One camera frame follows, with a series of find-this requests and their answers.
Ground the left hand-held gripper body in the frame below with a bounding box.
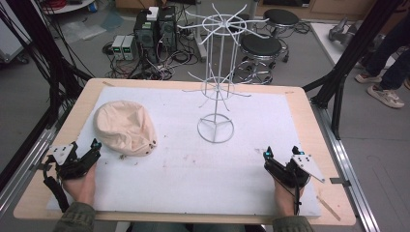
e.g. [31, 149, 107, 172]
[44, 142, 99, 182]

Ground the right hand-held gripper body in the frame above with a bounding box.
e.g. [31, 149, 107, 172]
[270, 154, 327, 189]

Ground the beige fabric hat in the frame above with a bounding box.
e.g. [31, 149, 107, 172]
[93, 100, 159, 158]

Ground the white wire rack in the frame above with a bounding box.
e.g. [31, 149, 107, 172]
[177, 2, 271, 145]

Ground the person's right hand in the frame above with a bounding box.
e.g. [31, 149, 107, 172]
[273, 177, 306, 218]

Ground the person's left hand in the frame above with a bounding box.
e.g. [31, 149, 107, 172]
[62, 161, 99, 207]

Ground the thin wooden stick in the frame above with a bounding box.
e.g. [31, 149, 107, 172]
[316, 195, 342, 222]

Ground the white foam mat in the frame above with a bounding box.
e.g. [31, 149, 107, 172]
[46, 85, 322, 218]

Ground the grey power supply box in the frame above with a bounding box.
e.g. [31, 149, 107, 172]
[111, 34, 126, 61]
[121, 34, 137, 62]

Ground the black round stool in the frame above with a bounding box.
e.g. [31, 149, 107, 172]
[234, 33, 284, 85]
[262, 8, 301, 64]

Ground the black computer tower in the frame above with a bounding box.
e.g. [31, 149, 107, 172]
[157, 5, 179, 54]
[132, 9, 161, 64]

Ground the grey machine on floor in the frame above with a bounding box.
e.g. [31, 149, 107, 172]
[328, 16, 364, 47]

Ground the white round table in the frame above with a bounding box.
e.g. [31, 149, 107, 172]
[40, 0, 100, 15]

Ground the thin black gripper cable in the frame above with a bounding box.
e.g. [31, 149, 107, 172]
[289, 172, 302, 217]

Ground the aluminium rail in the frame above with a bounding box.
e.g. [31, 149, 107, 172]
[0, 105, 72, 220]
[310, 102, 383, 232]

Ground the thick black gripper cable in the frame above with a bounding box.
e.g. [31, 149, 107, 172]
[42, 155, 72, 214]

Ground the black metal frame stand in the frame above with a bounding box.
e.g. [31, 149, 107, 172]
[0, 0, 95, 129]
[302, 0, 404, 141]

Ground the tangle of floor cables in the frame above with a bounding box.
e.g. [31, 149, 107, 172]
[102, 42, 201, 81]

